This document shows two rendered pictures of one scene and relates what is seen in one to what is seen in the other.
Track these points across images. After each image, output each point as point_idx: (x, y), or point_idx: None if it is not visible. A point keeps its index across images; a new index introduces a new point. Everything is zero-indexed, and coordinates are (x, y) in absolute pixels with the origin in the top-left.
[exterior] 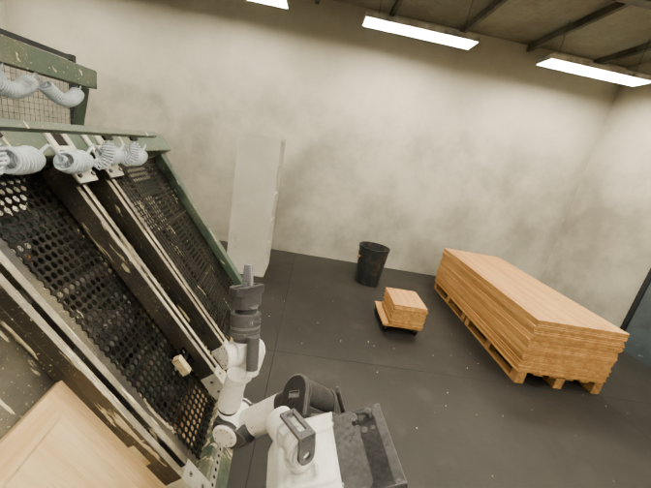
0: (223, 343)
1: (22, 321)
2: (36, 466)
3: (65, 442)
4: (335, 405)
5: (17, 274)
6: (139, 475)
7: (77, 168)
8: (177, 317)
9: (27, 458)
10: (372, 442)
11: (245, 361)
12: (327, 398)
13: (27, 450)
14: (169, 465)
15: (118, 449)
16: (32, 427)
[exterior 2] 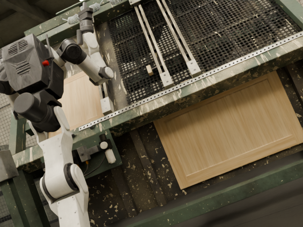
0: (187, 61)
1: None
2: (79, 80)
3: (87, 78)
4: (65, 48)
5: (95, 37)
6: (97, 96)
7: (112, 1)
8: (154, 47)
9: (78, 78)
10: (21, 45)
11: (83, 43)
12: (65, 45)
13: (79, 76)
14: (99, 93)
15: (97, 86)
16: (83, 73)
